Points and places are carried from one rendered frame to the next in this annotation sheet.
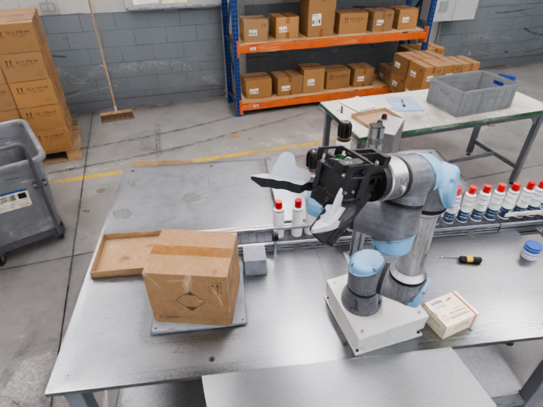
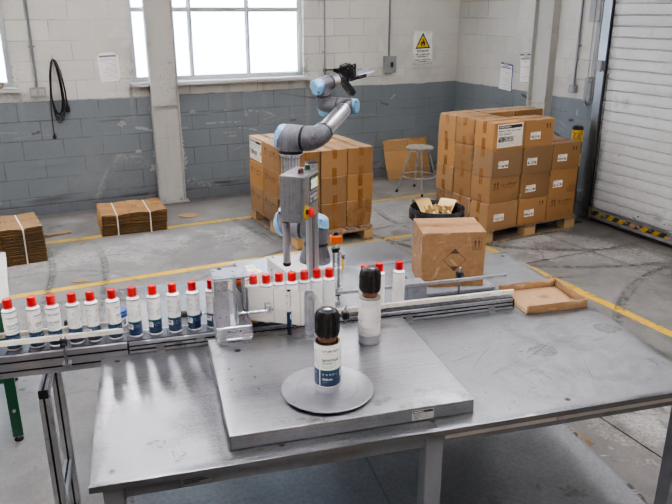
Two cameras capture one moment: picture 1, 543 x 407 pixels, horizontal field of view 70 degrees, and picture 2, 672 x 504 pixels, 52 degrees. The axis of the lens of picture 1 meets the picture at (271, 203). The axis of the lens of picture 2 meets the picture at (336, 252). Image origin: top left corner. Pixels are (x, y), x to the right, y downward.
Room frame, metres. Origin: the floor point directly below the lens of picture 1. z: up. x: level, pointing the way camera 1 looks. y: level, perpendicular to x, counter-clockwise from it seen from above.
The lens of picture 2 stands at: (4.11, -0.69, 2.08)
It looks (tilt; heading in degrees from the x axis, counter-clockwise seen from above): 19 degrees down; 172
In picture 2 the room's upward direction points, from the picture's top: straight up
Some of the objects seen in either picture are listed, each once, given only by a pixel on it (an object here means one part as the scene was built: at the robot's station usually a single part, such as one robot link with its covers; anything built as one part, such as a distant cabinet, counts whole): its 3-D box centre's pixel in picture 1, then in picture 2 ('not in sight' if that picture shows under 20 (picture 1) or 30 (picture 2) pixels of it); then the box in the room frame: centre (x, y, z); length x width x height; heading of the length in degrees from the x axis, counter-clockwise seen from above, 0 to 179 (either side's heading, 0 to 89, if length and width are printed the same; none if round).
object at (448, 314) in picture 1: (448, 314); (242, 278); (0.98, -0.69, 0.87); 0.16 x 0.12 x 0.07; 114
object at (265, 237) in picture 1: (338, 233); (331, 317); (1.47, -0.33, 0.86); 1.65 x 0.08 x 0.04; 97
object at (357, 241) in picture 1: (364, 199); (312, 239); (1.33, -0.39, 1.16); 0.04 x 0.04 x 0.67; 7
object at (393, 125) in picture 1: (382, 145); (299, 194); (1.40, -0.45, 1.38); 0.17 x 0.10 x 0.19; 152
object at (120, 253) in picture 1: (130, 252); (541, 295); (1.35, 0.66, 0.85); 0.30 x 0.26 x 0.04; 97
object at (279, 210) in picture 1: (278, 219); (398, 283); (1.43, -0.03, 0.98); 0.05 x 0.05 x 0.20
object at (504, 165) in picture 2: not in sight; (506, 171); (-2.36, 1.96, 0.57); 1.20 x 0.85 x 1.14; 110
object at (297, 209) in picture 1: (297, 217); (378, 285); (1.44, -0.12, 0.98); 0.05 x 0.05 x 0.20
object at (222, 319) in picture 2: not in sight; (231, 303); (1.62, -0.74, 1.01); 0.14 x 0.13 x 0.26; 97
